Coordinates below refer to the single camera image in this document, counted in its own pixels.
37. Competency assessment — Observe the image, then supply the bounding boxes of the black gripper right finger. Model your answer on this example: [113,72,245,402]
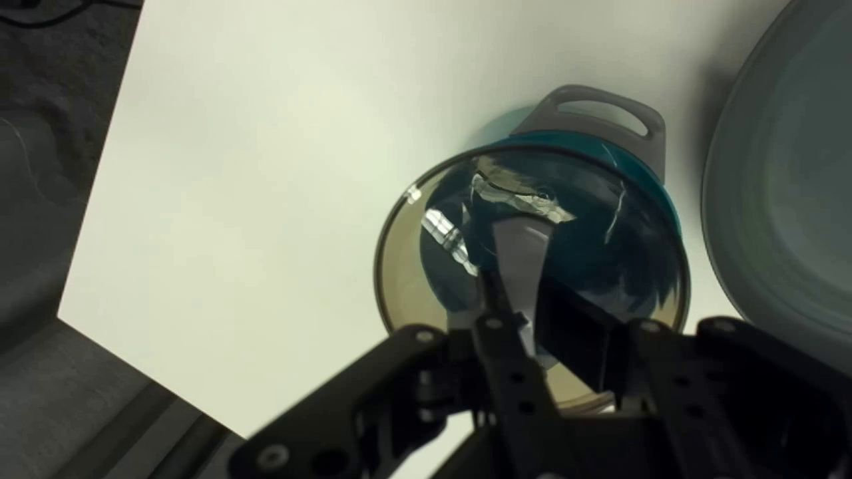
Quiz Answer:
[530,277,852,479]

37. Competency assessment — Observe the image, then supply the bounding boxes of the large grey frying pan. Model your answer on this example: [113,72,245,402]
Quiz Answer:
[699,0,852,375]

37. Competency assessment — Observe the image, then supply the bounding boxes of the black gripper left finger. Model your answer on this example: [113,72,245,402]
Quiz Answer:
[226,261,579,479]

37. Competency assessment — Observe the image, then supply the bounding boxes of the teal cup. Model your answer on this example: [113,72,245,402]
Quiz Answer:
[467,83,684,268]

